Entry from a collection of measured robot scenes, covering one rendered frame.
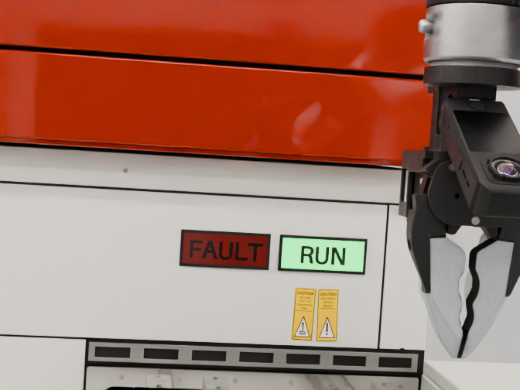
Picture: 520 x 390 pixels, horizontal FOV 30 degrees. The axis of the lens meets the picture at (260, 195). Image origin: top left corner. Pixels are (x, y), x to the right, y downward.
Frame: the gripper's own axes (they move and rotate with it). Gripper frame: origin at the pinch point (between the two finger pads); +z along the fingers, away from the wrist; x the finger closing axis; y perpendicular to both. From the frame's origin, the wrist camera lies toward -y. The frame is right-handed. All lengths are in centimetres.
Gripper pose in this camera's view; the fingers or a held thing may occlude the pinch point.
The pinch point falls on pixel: (462, 343)
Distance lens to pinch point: 73.0
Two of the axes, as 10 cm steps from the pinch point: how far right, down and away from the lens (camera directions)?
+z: -0.6, 10.0, 0.5
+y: -1.2, -0.6, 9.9
